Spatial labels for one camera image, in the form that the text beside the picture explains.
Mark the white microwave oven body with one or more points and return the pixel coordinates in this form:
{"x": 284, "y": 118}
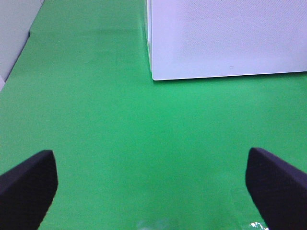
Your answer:
{"x": 148, "y": 28}

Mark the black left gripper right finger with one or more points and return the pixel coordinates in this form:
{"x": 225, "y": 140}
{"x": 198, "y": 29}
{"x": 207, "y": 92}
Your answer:
{"x": 278, "y": 190}

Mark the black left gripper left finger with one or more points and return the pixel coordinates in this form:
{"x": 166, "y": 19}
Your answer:
{"x": 27, "y": 191}

